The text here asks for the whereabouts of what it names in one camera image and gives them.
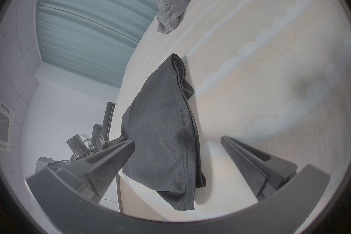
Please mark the black T-shirt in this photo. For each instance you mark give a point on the black T-shirt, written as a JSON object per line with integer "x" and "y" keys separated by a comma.
{"x": 164, "y": 139}

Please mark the white ceiling air vent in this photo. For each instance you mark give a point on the white ceiling air vent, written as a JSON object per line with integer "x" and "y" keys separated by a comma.
{"x": 5, "y": 128}

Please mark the bed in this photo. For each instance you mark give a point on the bed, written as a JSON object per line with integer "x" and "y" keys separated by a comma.
{"x": 260, "y": 63}

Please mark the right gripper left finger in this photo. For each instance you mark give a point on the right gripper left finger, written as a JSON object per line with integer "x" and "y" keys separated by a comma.
{"x": 107, "y": 169}

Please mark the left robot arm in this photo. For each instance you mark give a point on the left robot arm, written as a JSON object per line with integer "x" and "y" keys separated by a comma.
{"x": 82, "y": 148}

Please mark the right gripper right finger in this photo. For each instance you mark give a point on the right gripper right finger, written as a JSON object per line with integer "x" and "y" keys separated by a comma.
{"x": 255, "y": 169}

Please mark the grey garment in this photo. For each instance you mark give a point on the grey garment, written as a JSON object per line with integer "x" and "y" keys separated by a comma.
{"x": 171, "y": 4}

